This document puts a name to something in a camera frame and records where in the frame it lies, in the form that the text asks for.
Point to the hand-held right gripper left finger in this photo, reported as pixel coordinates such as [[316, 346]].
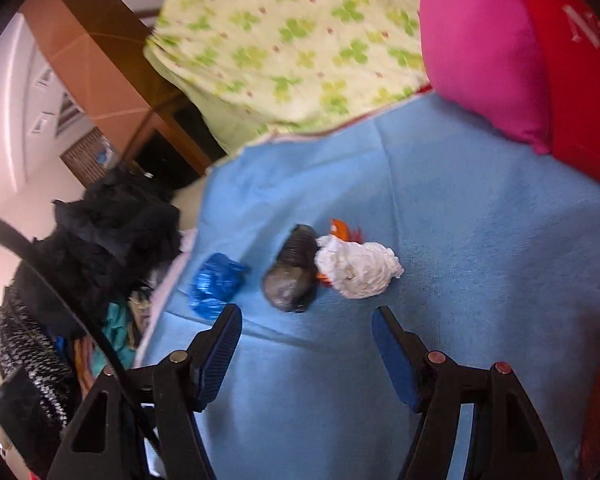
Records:
[[220, 355]]

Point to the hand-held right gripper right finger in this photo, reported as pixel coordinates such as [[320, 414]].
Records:
[[395, 360]]

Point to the blue plastic bag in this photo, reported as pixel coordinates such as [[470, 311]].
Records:
[[215, 280]]

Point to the white paper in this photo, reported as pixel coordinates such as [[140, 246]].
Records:
[[360, 270]]

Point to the dark grey plastic bag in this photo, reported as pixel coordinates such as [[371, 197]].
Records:
[[290, 280]]

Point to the orange wrapper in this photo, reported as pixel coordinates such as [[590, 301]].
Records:
[[341, 230]]

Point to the black white patterned garment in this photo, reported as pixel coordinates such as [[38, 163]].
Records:
[[35, 355]]

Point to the orange striped cloth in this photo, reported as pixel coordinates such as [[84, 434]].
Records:
[[82, 360]]

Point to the white bed sheet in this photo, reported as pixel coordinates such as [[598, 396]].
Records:
[[180, 260]]

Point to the teal cloth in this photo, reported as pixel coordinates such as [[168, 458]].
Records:
[[117, 330]]

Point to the blue blanket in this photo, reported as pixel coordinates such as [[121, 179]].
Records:
[[480, 285]]

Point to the black fuzzy garment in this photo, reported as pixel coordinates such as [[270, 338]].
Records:
[[110, 230]]

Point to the wooden lattice door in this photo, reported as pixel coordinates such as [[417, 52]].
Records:
[[82, 160]]

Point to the brown wooden pillar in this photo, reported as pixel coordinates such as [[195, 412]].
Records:
[[95, 75]]

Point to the clover print quilt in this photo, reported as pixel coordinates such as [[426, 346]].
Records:
[[290, 50]]

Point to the red shopping bag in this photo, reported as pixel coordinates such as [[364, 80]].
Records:
[[580, 100]]

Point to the pink pillow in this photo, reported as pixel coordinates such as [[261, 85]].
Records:
[[480, 50]]

